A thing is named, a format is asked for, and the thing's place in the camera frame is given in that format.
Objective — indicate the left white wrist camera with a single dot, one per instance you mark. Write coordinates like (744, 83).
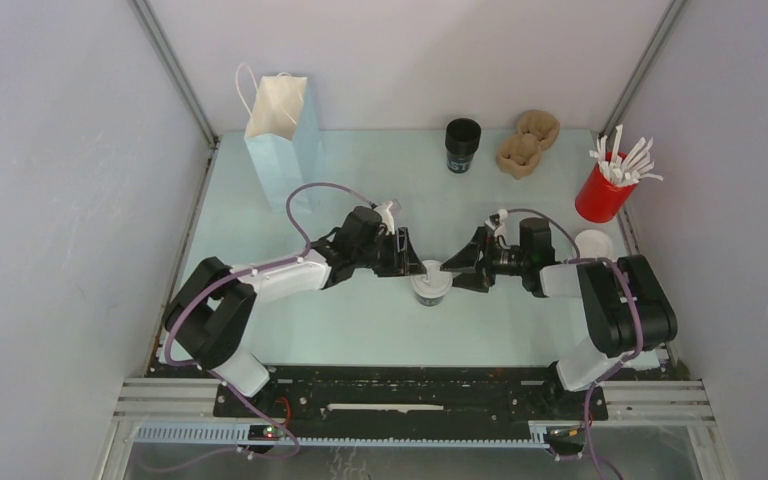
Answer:
(387, 210)

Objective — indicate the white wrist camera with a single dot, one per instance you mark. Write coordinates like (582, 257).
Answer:
(496, 224)
(387, 210)

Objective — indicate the light blue paper bag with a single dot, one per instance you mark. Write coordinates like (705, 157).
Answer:
(282, 134)

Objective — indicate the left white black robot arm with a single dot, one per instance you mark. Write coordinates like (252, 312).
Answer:
(207, 318)

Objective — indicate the white wrapped straws bundle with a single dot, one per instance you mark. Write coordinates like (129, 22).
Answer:
(628, 170)

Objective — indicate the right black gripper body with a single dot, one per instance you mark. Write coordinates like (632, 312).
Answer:
(504, 261)

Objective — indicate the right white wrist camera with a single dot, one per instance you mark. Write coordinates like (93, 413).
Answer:
(496, 224)

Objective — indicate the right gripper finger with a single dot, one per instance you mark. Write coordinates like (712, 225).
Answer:
(466, 260)
(476, 282)

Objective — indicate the white lid stack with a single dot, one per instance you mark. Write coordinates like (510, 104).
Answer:
(593, 243)

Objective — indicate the brown pulp cup carrier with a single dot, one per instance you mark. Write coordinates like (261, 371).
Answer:
(520, 154)

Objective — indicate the red cup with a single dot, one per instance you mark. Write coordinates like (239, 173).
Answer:
(599, 201)

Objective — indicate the white cup lid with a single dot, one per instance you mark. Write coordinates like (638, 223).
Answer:
(434, 277)

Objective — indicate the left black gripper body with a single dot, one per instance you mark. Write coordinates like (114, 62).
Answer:
(386, 255)

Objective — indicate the black paper cup stack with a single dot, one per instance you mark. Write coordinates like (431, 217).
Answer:
(462, 139)

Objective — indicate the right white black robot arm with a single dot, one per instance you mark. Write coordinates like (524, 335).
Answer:
(626, 310)

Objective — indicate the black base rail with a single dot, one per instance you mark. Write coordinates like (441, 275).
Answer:
(448, 408)

